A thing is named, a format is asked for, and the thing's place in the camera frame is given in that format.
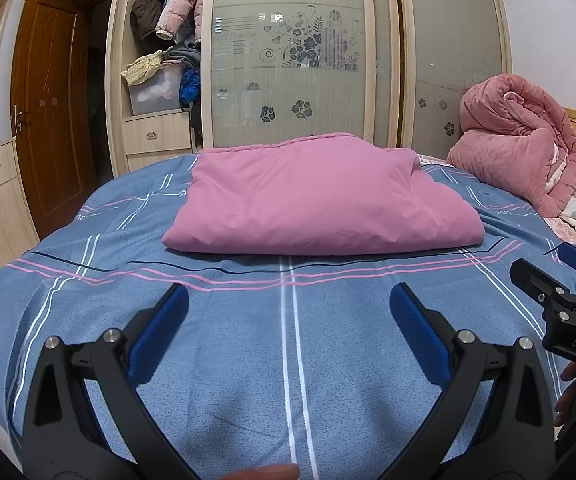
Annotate pink hanging puffer jacket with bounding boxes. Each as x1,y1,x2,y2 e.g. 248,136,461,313
155,0,207,43

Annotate brown hanging jacket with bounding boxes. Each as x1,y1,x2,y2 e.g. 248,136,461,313
130,0,173,43

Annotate beige crumpled cloth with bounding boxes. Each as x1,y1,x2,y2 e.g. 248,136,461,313
120,50,166,86

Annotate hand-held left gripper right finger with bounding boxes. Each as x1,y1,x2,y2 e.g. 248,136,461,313
389,282,558,480

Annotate beige wardrobe drawer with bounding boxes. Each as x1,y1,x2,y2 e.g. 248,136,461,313
122,110,193,153

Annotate clear plastic storage box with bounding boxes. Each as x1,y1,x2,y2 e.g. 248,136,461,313
128,62,186,116

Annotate blue garment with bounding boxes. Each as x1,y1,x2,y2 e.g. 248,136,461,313
179,66,202,108

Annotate black cloth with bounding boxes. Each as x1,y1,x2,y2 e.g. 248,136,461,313
187,102,203,151

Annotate beige wardrobe with frosted doors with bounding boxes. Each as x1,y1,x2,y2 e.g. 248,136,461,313
105,0,513,178

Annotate grey garment pile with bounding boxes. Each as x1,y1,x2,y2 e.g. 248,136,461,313
160,42,201,68

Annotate rolled pink quilt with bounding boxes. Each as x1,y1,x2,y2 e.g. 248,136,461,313
446,73,576,218

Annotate person's left hand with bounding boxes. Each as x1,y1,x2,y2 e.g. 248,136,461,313
216,462,301,480

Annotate brown wooden door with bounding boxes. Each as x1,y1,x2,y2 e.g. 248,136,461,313
12,0,99,236

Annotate person's right hand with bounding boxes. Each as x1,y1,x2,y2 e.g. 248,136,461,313
554,361,576,427

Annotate pink and white hooded jacket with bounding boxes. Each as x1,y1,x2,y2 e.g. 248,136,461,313
160,132,486,256

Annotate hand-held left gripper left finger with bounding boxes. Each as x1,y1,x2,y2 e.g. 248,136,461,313
20,282,193,480

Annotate blue plaid blanket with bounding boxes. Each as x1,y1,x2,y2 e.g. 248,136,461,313
0,152,576,480

